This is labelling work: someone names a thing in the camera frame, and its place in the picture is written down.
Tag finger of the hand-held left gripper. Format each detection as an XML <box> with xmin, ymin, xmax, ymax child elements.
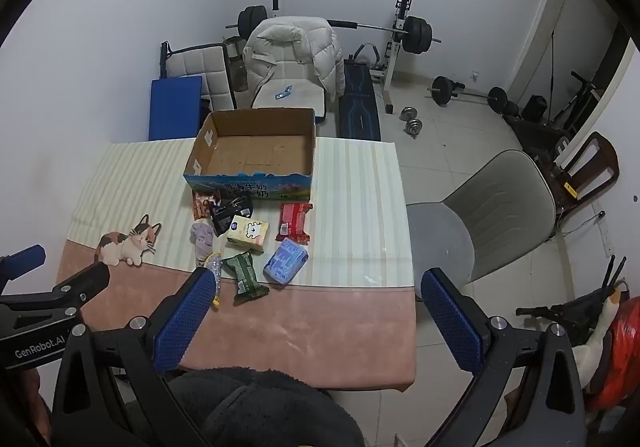
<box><xmin>0</xmin><ymin>244</ymin><xmax>47</xmax><ymax>285</ymax></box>
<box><xmin>0</xmin><ymin>261</ymin><xmax>111</xmax><ymax>313</ymax></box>

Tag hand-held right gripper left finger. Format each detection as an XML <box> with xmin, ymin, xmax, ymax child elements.
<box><xmin>50</xmin><ymin>268</ymin><xmax>219</xmax><ymax>447</ymax></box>

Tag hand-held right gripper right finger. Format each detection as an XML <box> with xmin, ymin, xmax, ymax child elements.
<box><xmin>420</xmin><ymin>268</ymin><xmax>588</xmax><ymax>447</ymax></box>

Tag yellow item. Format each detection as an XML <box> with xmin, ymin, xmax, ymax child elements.
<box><xmin>205</xmin><ymin>253</ymin><xmax>224</xmax><ymax>310</ymax></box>

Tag green snack packet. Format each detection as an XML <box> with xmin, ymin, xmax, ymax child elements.
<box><xmin>221</xmin><ymin>251</ymin><xmax>270</xmax><ymax>304</ymax></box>

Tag purple cloth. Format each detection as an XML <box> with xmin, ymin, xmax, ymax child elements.
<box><xmin>190</xmin><ymin>222</ymin><xmax>216</xmax><ymax>268</ymax></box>

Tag yellow tissue pack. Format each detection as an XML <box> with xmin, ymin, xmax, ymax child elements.
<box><xmin>226</xmin><ymin>216</ymin><xmax>271</xmax><ymax>254</ymax></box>

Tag black snack packet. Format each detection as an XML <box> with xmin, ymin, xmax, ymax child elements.
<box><xmin>209</xmin><ymin>197</ymin><xmax>254</xmax><ymax>235</ymax></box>

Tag orange snack packet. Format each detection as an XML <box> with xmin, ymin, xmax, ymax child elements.
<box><xmin>192</xmin><ymin>190</ymin><xmax>222</xmax><ymax>221</ymax></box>

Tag blue patterned packet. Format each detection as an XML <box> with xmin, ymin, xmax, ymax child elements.
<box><xmin>263</xmin><ymin>239</ymin><xmax>309</xmax><ymax>285</ymax></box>

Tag red snack packet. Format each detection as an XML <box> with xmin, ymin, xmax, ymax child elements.
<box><xmin>276</xmin><ymin>203</ymin><xmax>313</xmax><ymax>244</ymax></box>

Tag cardboard box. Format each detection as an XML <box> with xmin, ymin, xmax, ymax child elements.
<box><xmin>182</xmin><ymin>108</ymin><xmax>317</xmax><ymax>202</ymax></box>

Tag black fleece garment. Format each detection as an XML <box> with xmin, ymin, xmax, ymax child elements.
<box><xmin>165</xmin><ymin>367</ymin><xmax>366</xmax><ymax>447</ymax></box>

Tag grey shell chair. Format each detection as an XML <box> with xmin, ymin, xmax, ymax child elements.
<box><xmin>406</xmin><ymin>149</ymin><xmax>557</xmax><ymax>285</ymax></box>

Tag black router with antennas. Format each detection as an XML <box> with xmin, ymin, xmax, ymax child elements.
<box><xmin>515</xmin><ymin>254</ymin><xmax>628</xmax><ymax>345</ymax></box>

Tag white goose plush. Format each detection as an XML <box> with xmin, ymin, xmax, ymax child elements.
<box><xmin>570</xmin><ymin>287</ymin><xmax>623</xmax><ymax>388</ymax></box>

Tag striped tablecloth with cat print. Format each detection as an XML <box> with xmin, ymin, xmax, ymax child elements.
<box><xmin>56</xmin><ymin>137</ymin><xmax>418</xmax><ymax>390</ymax></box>

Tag red plastic bag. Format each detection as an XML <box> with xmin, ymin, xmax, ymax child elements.
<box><xmin>585</xmin><ymin>296</ymin><xmax>640</xmax><ymax>410</ymax></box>

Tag pile of black gear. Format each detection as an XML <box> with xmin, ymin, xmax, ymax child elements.
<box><xmin>502</xmin><ymin>114</ymin><xmax>566</xmax><ymax>162</ymax></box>

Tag dark wooden chair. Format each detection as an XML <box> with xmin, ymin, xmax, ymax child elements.
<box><xmin>542</xmin><ymin>131</ymin><xmax>621</xmax><ymax>222</ymax></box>

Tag black speaker box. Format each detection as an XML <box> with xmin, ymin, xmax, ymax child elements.
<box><xmin>522</xmin><ymin>96</ymin><xmax>547</xmax><ymax>122</ymax></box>

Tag short barbell with black plates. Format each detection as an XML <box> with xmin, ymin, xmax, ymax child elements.
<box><xmin>427</xmin><ymin>76</ymin><xmax>508</xmax><ymax>114</ymax></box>

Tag blue and black weight bench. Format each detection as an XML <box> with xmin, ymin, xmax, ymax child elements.
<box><xmin>338</xmin><ymin>56</ymin><xmax>382</xmax><ymax>142</ymax></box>

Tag white chair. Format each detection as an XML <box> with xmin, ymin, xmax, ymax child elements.
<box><xmin>251</xmin><ymin>79</ymin><xmax>328</xmax><ymax>120</ymax></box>

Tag grey padded chair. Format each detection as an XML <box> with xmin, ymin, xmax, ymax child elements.
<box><xmin>160</xmin><ymin>42</ymin><xmax>237</xmax><ymax>110</ymax></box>

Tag brown clear water bottle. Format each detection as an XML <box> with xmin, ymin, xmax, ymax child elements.
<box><xmin>222</xmin><ymin>34</ymin><xmax>249</xmax><ymax>92</ymax></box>

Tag white puffer jacket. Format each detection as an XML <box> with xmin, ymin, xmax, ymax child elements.
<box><xmin>242</xmin><ymin>17</ymin><xmax>345</xmax><ymax>102</ymax></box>

